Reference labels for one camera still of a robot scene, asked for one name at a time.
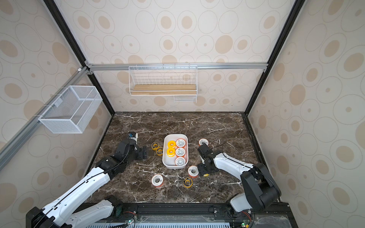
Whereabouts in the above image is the orange white tape roll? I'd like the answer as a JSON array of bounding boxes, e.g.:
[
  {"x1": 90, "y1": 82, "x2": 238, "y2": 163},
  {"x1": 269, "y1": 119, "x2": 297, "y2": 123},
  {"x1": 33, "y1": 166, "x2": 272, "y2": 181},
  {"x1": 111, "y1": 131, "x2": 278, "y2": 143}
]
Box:
[
  {"x1": 151, "y1": 174, "x2": 163, "y2": 188},
  {"x1": 199, "y1": 138, "x2": 209, "y2": 146},
  {"x1": 175, "y1": 147, "x2": 186, "y2": 157},
  {"x1": 175, "y1": 157, "x2": 186, "y2": 166},
  {"x1": 188, "y1": 165, "x2": 199, "y2": 178},
  {"x1": 175, "y1": 138, "x2": 186, "y2": 148}
]

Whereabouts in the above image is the yellow tape roll navy label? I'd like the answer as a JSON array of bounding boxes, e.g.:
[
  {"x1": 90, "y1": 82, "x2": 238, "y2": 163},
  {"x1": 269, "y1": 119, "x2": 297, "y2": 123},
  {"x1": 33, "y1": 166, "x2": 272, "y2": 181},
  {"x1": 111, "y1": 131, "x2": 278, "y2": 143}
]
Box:
[
  {"x1": 151, "y1": 142, "x2": 159, "y2": 151},
  {"x1": 156, "y1": 147, "x2": 163, "y2": 156},
  {"x1": 183, "y1": 178, "x2": 193, "y2": 188}
]

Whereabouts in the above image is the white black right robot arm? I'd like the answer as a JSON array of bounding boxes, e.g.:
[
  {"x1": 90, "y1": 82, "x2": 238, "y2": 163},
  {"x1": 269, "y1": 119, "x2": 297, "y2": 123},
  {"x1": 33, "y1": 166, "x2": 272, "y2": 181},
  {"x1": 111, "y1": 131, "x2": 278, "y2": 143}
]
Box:
[{"x1": 197, "y1": 143, "x2": 281, "y2": 212}]

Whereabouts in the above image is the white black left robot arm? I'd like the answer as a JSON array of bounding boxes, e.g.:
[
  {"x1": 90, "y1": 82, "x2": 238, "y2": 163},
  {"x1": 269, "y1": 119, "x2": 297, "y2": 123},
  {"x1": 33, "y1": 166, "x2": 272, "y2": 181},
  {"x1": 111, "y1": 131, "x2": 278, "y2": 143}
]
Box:
[{"x1": 26, "y1": 138, "x2": 147, "y2": 228}]

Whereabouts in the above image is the white plastic storage box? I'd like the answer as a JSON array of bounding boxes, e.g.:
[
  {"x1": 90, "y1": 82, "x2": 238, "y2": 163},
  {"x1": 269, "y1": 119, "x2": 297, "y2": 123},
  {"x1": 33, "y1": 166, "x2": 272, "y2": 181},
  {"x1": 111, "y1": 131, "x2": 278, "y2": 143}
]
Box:
[{"x1": 162, "y1": 134, "x2": 189, "y2": 170}]

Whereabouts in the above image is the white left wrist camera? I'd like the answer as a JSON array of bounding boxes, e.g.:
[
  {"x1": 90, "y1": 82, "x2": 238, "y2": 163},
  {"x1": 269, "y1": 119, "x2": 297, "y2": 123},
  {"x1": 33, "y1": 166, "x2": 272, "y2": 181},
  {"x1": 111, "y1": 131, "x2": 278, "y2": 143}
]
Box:
[{"x1": 128, "y1": 132, "x2": 138, "y2": 141}]

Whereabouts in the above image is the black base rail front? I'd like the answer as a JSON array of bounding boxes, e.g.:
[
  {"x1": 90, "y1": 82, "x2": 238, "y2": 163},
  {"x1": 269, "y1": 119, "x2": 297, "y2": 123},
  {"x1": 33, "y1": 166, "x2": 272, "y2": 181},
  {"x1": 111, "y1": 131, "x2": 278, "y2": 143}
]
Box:
[{"x1": 91, "y1": 203, "x2": 298, "y2": 228}]

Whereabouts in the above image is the white wire mesh basket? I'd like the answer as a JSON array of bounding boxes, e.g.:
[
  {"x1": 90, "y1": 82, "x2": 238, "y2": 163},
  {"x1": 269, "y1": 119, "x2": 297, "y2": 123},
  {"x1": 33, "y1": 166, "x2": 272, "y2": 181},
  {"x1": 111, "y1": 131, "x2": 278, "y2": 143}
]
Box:
[{"x1": 38, "y1": 85, "x2": 103, "y2": 134}]

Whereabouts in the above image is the white wire shelf wooden board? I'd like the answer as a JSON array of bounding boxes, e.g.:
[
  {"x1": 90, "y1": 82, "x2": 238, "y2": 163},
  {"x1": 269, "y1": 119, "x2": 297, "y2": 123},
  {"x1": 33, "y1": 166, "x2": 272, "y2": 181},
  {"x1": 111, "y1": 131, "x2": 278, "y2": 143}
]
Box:
[{"x1": 128, "y1": 68, "x2": 198, "y2": 102}]

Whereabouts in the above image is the aluminium rail back wall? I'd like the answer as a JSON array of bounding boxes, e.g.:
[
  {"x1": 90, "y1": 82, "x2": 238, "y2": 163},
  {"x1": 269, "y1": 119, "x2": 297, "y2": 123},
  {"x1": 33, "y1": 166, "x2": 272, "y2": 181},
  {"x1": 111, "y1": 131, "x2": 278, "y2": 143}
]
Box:
[{"x1": 87, "y1": 62, "x2": 268, "y2": 71}]

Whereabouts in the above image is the aluminium rail wall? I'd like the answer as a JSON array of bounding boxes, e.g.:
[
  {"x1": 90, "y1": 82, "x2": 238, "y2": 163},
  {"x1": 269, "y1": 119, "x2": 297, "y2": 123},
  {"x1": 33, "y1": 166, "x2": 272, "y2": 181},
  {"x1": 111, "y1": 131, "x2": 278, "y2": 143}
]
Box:
[
  {"x1": 87, "y1": 62, "x2": 268, "y2": 71},
  {"x1": 1, "y1": 66, "x2": 88, "y2": 170}
]

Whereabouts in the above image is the aluminium rail left wall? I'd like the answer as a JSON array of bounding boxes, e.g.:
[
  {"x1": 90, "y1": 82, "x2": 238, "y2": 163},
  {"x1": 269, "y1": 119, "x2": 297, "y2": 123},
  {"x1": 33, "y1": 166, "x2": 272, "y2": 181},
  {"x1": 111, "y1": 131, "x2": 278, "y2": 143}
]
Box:
[{"x1": 1, "y1": 66, "x2": 88, "y2": 170}]

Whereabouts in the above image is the black corner frame post left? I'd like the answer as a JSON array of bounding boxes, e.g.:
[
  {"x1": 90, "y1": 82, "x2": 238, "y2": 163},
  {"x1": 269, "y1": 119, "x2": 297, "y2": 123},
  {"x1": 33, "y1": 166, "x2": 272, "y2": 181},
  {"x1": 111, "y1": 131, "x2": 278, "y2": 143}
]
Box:
[{"x1": 42, "y1": 0, "x2": 115, "y2": 117}]

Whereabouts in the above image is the black corner frame post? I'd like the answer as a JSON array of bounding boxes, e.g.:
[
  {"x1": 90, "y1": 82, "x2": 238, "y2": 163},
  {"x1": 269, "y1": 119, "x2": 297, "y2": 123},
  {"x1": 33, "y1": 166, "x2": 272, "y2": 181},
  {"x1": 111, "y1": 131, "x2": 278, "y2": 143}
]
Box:
[
  {"x1": 42, "y1": 0, "x2": 115, "y2": 117},
  {"x1": 244, "y1": 0, "x2": 305, "y2": 116}
]

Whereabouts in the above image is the black corner frame post right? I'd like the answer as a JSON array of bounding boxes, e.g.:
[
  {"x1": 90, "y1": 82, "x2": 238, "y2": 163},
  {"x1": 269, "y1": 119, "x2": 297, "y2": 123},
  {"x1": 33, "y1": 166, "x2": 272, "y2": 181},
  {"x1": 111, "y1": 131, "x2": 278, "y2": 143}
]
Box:
[{"x1": 244, "y1": 0, "x2": 305, "y2": 116}]

